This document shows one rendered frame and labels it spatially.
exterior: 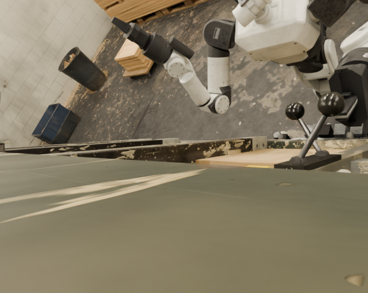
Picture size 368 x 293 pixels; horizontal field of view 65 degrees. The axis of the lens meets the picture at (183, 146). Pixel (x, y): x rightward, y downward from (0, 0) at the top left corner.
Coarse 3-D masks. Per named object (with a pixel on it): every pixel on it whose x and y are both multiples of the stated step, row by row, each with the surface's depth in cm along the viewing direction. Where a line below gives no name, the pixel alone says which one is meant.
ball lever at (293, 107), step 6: (294, 102) 59; (288, 108) 59; (294, 108) 58; (300, 108) 58; (288, 114) 59; (294, 114) 58; (300, 114) 58; (294, 120) 60; (300, 120) 59; (306, 126) 58; (306, 132) 58; (312, 144) 58; (318, 144) 57; (318, 150) 57; (324, 150) 57
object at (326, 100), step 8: (328, 96) 43; (336, 96) 42; (320, 104) 44; (328, 104) 43; (336, 104) 42; (344, 104) 43; (320, 112) 44; (328, 112) 43; (336, 112) 43; (320, 120) 45; (320, 128) 45; (312, 136) 46; (304, 152) 47; (296, 160) 47; (304, 160) 47
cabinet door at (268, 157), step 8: (248, 152) 109; (256, 152) 108; (264, 152) 110; (272, 152) 108; (280, 152) 107; (288, 152) 105; (296, 152) 104; (312, 152) 101; (336, 152) 98; (200, 160) 89; (208, 160) 87; (216, 160) 85; (224, 160) 84; (232, 160) 83; (240, 160) 83; (248, 160) 82; (256, 160) 81; (264, 160) 80; (272, 160) 82; (280, 160) 81
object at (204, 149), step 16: (0, 144) 52; (176, 144) 85; (192, 144) 90; (208, 144) 95; (224, 144) 102; (240, 144) 110; (256, 144) 119; (160, 160) 80; (176, 160) 84; (192, 160) 90
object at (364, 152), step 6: (366, 144) 96; (348, 150) 78; (354, 150) 77; (360, 150) 76; (366, 150) 75; (342, 156) 63; (348, 156) 62; (354, 156) 65; (360, 156) 70; (366, 156) 75; (336, 162) 55; (342, 162) 59; (348, 162) 62; (318, 168) 48; (324, 168) 50; (330, 168) 53; (336, 168) 55; (342, 168) 59; (348, 168) 62
